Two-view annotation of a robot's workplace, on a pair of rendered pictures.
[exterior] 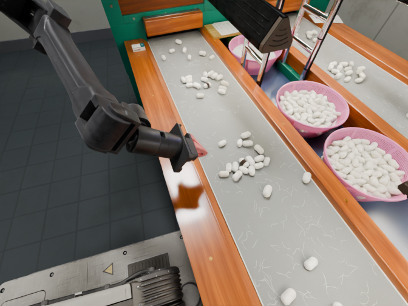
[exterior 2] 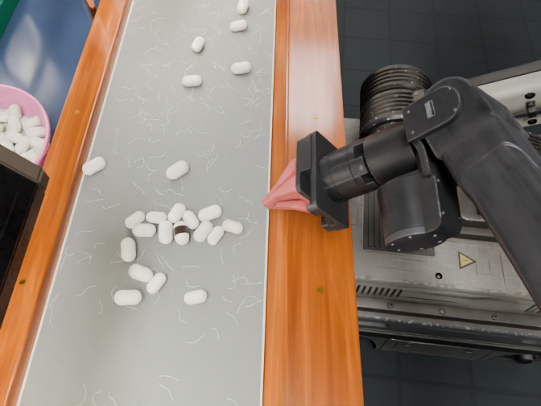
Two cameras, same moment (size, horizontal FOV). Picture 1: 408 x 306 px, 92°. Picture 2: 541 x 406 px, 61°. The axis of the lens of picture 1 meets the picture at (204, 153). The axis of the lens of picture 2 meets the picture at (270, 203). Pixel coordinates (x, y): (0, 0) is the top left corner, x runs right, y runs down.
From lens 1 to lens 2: 0.58 m
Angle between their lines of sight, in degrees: 64
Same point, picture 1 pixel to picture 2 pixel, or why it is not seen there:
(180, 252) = not seen: hidden behind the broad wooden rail
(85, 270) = (507, 274)
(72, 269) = not seen: hidden behind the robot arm
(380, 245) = (96, 61)
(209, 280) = (326, 100)
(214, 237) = (299, 135)
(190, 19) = not seen: outside the picture
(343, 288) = (174, 58)
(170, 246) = (357, 256)
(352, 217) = (93, 93)
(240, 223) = (250, 149)
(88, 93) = (505, 126)
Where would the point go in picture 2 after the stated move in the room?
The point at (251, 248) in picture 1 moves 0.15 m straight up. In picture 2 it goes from (253, 119) to (250, 51)
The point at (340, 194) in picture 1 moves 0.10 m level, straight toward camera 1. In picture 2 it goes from (76, 120) to (137, 114)
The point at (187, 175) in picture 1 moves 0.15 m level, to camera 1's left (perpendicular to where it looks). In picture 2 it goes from (305, 239) to (410, 278)
